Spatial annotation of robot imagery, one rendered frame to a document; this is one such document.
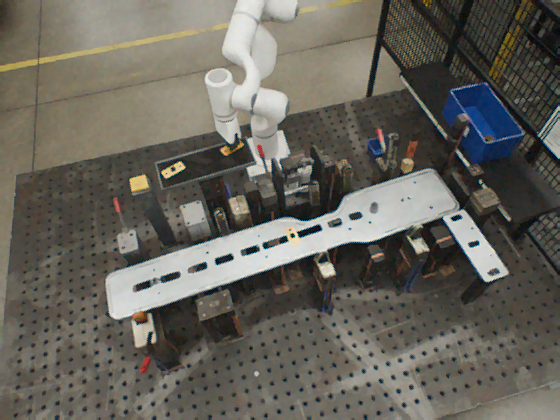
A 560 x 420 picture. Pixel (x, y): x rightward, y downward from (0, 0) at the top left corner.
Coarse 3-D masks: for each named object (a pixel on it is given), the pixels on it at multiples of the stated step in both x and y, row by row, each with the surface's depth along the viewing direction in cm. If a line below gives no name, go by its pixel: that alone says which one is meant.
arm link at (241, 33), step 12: (240, 12) 140; (240, 24) 139; (252, 24) 141; (228, 36) 140; (240, 36) 139; (252, 36) 142; (228, 48) 139; (240, 48) 138; (228, 60) 144; (240, 60) 138; (252, 60) 138; (252, 72) 136; (252, 84) 136; (240, 96) 135; (252, 96) 136; (240, 108) 138
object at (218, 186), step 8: (200, 184) 170; (208, 184) 172; (216, 184) 174; (208, 192) 176; (216, 192) 178; (224, 192) 180; (208, 200) 181; (216, 200) 184; (224, 200) 185; (208, 208) 185; (216, 208) 187; (224, 208) 189; (216, 224) 198; (232, 224) 202; (216, 232) 202
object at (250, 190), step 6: (246, 186) 168; (252, 186) 168; (246, 192) 166; (252, 192) 168; (246, 198) 177; (252, 198) 171; (252, 204) 175; (258, 204) 177; (252, 210) 178; (258, 210) 180; (252, 216) 182; (258, 216) 184; (252, 222) 186; (258, 222) 188
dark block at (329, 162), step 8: (328, 152) 173; (328, 160) 170; (328, 168) 170; (328, 176) 175; (328, 184) 180; (328, 192) 185; (320, 200) 192; (328, 200) 191; (328, 208) 197; (320, 216) 201
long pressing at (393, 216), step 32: (352, 192) 176; (384, 192) 175; (416, 192) 175; (448, 192) 174; (288, 224) 169; (320, 224) 168; (352, 224) 168; (384, 224) 167; (160, 256) 163; (192, 256) 163; (256, 256) 162; (288, 256) 162; (128, 288) 157; (160, 288) 157; (192, 288) 156
